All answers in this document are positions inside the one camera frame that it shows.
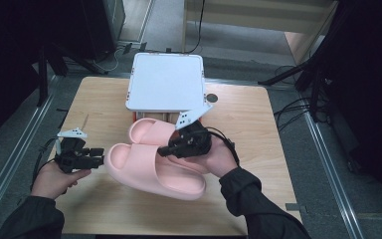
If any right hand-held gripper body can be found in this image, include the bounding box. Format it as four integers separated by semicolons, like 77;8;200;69
168;103;214;159

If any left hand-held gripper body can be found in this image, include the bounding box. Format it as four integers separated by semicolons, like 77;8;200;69
53;127;96;174

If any pink slide slipper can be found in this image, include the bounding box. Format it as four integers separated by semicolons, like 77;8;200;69
127;118;211;175
103;142;208;201

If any white shoe rack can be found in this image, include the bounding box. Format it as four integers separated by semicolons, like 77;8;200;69
124;52;209;123

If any person's left hand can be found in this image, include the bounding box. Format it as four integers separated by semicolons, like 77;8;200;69
30;161;93;200

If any person's right hand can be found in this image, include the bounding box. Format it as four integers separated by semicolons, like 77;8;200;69
187;134;240;179

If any black metal stand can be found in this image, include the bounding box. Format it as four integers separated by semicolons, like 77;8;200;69
258;19;338;122
34;36;109;108

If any black tape strip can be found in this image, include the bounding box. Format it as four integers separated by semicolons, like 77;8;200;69
285;202;308;214

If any dark cabinet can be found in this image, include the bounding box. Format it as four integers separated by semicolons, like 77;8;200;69
79;0;127;63

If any light wooden cabinet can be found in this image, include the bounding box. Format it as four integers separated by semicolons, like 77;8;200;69
181;0;341;66

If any left hand-held gripper black cable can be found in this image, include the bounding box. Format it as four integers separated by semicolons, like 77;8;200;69
29;136;62;192

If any hand-held gripper black cable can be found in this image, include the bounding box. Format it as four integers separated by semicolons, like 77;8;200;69
197;127;241;167
29;136;62;192

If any right hand-held gripper black cable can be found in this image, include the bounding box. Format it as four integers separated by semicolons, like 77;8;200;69
197;127;241;167

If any metal floor rail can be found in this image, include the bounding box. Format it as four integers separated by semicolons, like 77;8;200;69
0;76;60;227
302;111;366;239

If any thin white cable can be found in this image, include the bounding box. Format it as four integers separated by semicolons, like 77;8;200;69
93;49;121;73

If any bundle of black floor cables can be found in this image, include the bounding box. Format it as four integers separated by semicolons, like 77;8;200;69
273;64;331;132

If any hanging black cable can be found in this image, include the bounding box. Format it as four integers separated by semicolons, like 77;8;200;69
184;0;207;55

